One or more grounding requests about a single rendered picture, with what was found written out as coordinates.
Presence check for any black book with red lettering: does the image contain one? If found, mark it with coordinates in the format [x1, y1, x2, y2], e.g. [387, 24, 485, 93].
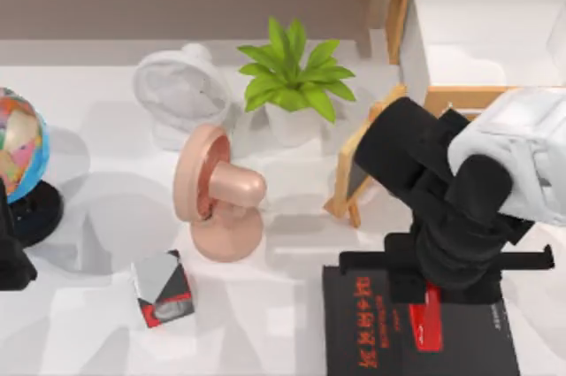
[321, 264, 521, 376]

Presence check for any small wooden framed blackboard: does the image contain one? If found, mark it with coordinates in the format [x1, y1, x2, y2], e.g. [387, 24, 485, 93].
[323, 83, 408, 229]

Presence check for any pink desk fan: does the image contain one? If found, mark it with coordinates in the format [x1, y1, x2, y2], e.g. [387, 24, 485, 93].
[172, 122, 269, 262]

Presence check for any green plant in white pot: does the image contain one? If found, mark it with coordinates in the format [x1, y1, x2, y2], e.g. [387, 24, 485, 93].
[237, 17, 357, 148]

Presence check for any pale wooden cabinet white inside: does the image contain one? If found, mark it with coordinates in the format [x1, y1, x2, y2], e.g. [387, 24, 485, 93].
[385, 0, 566, 121]

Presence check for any red black grey box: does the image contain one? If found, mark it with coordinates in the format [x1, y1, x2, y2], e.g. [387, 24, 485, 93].
[131, 249, 197, 329]

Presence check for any white desk fan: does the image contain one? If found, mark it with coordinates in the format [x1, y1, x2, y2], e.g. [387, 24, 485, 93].
[132, 42, 233, 151]

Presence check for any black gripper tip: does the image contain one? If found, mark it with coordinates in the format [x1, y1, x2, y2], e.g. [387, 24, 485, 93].
[0, 179, 39, 293]

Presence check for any colourful globe on black stand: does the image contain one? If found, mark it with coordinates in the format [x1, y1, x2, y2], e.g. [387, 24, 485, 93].
[0, 87, 65, 249]

